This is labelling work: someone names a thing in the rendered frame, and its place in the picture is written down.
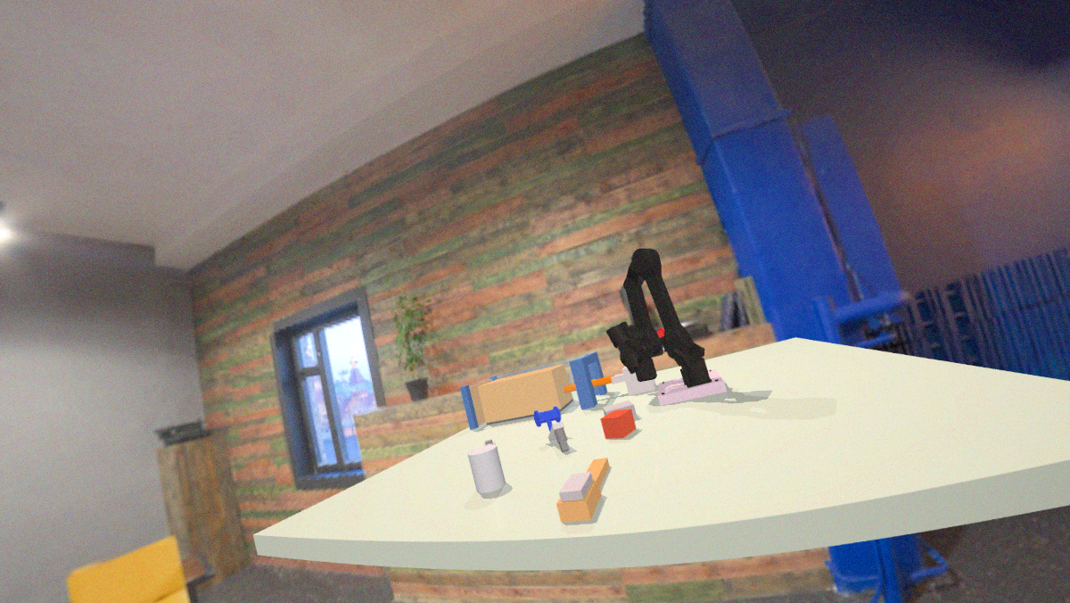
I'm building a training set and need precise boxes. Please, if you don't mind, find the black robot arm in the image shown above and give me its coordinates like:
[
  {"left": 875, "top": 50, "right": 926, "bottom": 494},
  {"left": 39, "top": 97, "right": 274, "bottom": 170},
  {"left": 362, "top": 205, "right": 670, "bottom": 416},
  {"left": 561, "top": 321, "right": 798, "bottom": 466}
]
[{"left": 606, "top": 248, "right": 712, "bottom": 387}]

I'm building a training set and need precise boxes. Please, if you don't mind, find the grey cylinder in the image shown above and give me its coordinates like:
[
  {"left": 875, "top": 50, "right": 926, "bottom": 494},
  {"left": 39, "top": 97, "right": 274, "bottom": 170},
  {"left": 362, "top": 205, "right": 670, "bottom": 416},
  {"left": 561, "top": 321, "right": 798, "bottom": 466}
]
[{"left": 467, "top": 445, "right": 506, "bottom": 493}]

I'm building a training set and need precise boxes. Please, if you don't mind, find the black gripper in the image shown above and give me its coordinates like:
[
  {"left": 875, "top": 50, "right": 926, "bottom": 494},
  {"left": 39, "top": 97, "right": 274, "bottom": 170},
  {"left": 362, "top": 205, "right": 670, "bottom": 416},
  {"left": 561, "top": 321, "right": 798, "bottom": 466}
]
[{"left": 628, "top": 324, "right": 657, "bottom": 382}]

